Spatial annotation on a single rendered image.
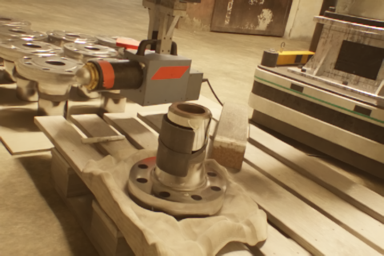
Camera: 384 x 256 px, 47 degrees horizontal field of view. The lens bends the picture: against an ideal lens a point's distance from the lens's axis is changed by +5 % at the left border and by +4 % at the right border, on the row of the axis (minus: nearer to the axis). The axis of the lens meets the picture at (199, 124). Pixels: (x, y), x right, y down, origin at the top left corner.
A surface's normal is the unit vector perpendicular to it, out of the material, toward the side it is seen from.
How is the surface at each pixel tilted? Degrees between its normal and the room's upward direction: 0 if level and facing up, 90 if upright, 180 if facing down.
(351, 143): 90
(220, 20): 90
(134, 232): 78
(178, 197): 0
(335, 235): 0
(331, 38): 90
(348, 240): 0
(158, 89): 90
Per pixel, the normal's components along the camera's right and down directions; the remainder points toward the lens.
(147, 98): 0.70, 0.36
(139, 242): -0.72, -0.09
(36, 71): -0.18, 0.30
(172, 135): -0.49, 0.22
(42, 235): 0.18, -0.93
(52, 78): 0.20, 0.37
